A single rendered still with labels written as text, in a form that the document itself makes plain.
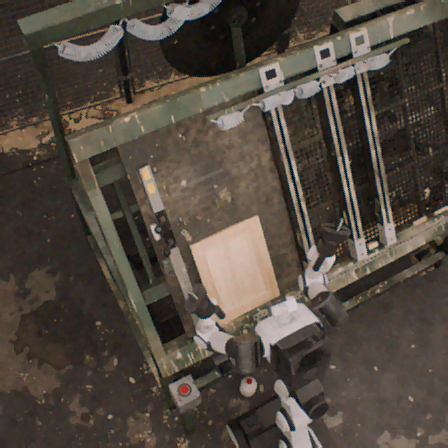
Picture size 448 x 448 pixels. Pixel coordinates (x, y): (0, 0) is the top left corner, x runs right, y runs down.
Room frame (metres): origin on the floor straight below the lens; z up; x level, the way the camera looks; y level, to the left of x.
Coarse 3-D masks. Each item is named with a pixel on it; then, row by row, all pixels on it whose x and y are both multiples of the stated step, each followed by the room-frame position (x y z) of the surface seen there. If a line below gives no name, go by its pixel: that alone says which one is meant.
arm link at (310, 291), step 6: (300, 276) 1.30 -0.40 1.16; (324, 276) 1.30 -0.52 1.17; (300, 282) 1.27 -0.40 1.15; (312, 282) 1.26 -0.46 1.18; (318, 282) 1.26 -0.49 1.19; (324, 282) 1.27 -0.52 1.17; (300, 288) 1.25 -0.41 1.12; (306, 288) 1.23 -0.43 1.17; (312, 288) 1.21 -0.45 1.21; (318, 288) 1.20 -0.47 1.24; (324, 288) 1.20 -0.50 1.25; (306, 294) 1.21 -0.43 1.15; (312, 294) 1.18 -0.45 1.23
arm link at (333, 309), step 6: (318, 294) 1.15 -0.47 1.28; (336, 300) 1.10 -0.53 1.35; (324, 306) 1.06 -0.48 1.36; (330, 306) 1.06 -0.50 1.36; (336, 306) 1.07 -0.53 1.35; (324, 312) 1.04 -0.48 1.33; (330, 312) 1.04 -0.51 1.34; (336, 312) 1.04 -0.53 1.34; (342, 312) 1.05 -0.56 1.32; (330, 318) 1.02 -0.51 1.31; (336, 318) 1.02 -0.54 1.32; (342, 318) 1.03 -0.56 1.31
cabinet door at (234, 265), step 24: (216, 240) 1.43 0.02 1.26; (240, 240) 1.46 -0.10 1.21; (264, 240) 1.49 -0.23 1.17; (216, 264) 1.35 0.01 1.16; (240, 264) 1.38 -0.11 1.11; (264, 264) 1.40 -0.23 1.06; (216, 288) 1.26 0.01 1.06; (240, 288) 1.29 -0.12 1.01; (264, 288) 1.32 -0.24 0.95; (240, 312) 1.20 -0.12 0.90
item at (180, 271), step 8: (144, 168) 1.56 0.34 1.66; (152, 176) 1.54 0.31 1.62; (144, 184) 1.51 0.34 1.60; (152, 200) 1.47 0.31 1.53; (160, 200) 1.48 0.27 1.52; (152, 208) 1.45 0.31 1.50; (160, 208) 1.45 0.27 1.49; (176, 248) 1.34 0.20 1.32; (176, 256) 1.32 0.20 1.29; (176, 264) 1.29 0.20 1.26; (176, 272) 1.26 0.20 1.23; (184, 272) 1.27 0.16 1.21; (184, 280) 1.24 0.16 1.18; (184, 288) 1.22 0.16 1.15; (184, 296) 1.19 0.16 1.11; (192, 320) 1.12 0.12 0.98
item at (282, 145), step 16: (272, 64) 1.98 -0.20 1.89; (272, 80) 1.94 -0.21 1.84; (288, 96) 1.85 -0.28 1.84; (272, 112) 1.87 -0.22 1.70; (272, 128) 1.85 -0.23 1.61; (288, 144) 1.80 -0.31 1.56; (288, 160) 1.77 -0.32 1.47; (288, 176) 1.70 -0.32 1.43; (288, 192) 1.67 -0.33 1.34; (304, 208) 1.62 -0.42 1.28; (304, 224) 1.58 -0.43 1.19; (304, 240) 1.51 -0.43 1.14; (304, 256) 1.47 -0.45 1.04
